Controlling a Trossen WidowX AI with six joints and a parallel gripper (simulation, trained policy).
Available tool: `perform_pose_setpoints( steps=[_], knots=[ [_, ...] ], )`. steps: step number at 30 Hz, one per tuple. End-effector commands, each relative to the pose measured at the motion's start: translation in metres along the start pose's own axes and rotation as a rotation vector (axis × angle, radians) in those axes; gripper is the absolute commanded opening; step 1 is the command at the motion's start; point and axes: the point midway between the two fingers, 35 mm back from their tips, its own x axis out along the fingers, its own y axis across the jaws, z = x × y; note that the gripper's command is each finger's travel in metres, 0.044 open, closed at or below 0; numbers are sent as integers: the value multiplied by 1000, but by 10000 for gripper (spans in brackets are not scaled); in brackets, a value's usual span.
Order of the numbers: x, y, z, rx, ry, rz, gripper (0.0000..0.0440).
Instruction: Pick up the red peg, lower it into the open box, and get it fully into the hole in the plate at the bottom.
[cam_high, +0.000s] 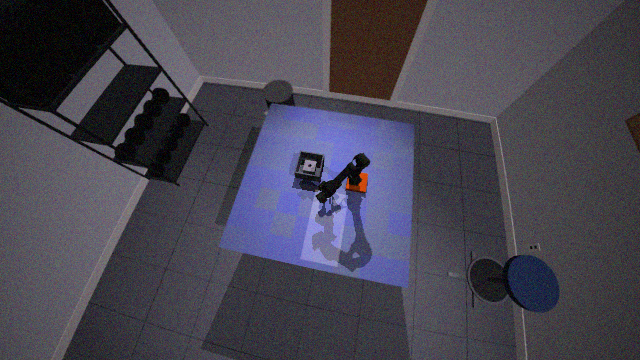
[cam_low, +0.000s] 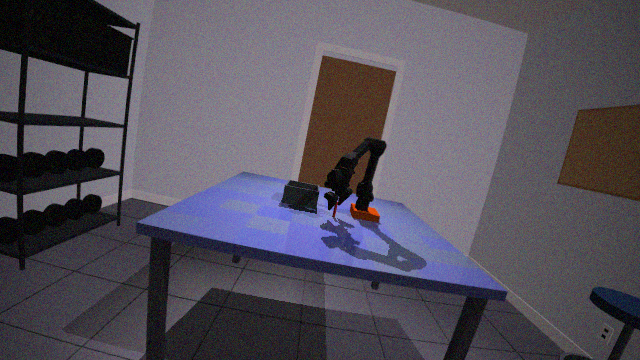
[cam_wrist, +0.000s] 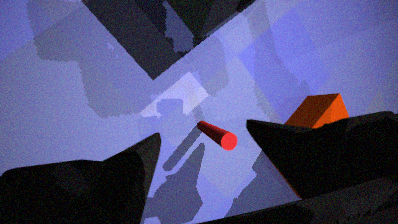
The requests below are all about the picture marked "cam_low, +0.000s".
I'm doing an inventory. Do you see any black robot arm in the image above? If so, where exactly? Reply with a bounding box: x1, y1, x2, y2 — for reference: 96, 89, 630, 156
324, 137, 386, 212

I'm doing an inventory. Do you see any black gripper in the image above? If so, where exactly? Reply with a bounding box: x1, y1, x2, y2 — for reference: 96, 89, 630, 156
324, 183, 353, 211

